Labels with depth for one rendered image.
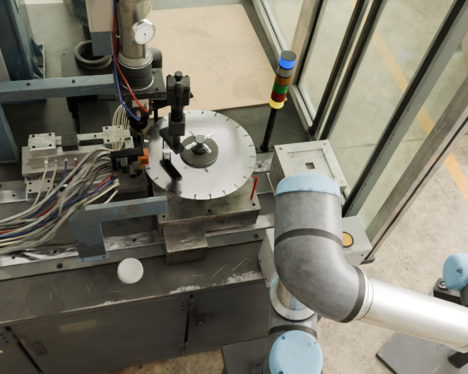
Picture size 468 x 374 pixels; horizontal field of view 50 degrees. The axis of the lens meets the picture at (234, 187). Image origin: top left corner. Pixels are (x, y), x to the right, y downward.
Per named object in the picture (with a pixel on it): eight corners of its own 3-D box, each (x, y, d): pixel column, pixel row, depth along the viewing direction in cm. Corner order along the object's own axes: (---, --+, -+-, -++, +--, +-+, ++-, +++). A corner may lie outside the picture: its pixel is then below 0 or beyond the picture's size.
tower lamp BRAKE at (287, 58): (291, 58, 143) (293, 50, 141) (296, 68, 141) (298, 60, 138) (276, 58, 142) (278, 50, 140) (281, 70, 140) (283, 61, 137)
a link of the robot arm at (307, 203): (267, 346, 123) (273, 232, 79) (269, 290, 132) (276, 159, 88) (316, 349, 122) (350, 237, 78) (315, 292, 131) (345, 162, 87)
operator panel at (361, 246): (342, 240, 154) (358, 214, 142) (356, 272, 148) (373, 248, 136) (257, 254, 148) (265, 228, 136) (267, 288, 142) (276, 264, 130)
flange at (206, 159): (225, 147, 144) (226, 141, 142) (206, 172, 138) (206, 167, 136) (192, 130, 146) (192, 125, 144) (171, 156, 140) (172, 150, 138)
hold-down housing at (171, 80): (187, 125, 131) (190, 66, 115) (187, 139, 128) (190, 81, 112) (166, 125, 130) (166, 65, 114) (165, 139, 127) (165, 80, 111)
